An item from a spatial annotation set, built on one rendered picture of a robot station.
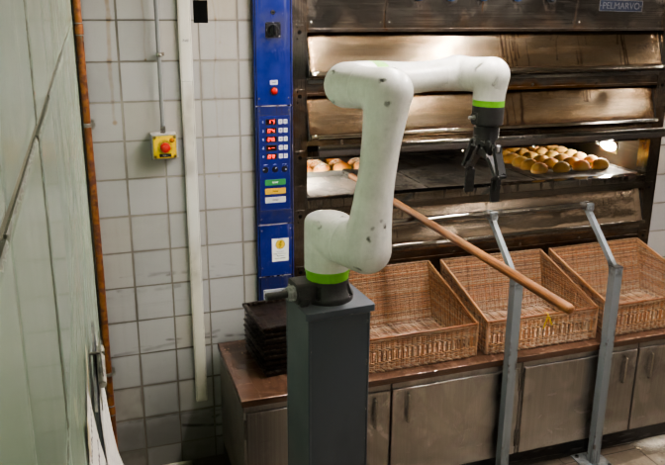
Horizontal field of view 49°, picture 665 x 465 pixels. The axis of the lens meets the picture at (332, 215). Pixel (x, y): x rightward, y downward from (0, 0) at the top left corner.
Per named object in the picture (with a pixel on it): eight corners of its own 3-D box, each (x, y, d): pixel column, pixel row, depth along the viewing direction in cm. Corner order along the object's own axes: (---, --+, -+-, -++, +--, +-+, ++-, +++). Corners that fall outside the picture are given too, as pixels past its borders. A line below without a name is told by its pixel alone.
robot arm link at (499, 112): (513, 107, 211) (495, 103, 219) (478, 108, 207) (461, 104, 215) (511, 128, 213) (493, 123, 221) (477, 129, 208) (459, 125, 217)
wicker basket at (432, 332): (315, 328, 333) (315, 271, 326) (427, 313, 351) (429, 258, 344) (353, 378, 289) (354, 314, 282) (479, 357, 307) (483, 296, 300)
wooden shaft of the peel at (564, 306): (575, 315, 204) (577, 305, 203) (566, 316, 203) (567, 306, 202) (353, 178, 359) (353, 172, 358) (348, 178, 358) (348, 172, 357)
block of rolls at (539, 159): (475, 152, 424) (476, 143, 423) (546, 148, 439) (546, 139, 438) (534, 175, 369) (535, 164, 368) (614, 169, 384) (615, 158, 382)
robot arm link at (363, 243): (360, 282, 183) (390, 65, 173) (321, 264, 195) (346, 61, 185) (398, 278, 191) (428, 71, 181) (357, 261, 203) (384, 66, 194)
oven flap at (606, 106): (309, 141, 310) (304, 95, 311) (652, 123, 365) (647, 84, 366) (312, 139, 306) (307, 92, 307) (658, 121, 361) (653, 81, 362)
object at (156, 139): (150, 156, 292) (148, 132, 289) (176, 155, 295) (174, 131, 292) (152, 160, 285) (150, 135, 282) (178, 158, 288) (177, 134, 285)
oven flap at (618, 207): (310, 257, 325) (304, 212, 326) (639, 223, 380) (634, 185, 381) (312, 256, 321) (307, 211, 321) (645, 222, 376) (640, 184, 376)
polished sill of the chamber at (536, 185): (303, 206, 324) (303, 197, 323) (636, 179, 380) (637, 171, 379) (307, 209, 319) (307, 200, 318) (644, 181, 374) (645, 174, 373)
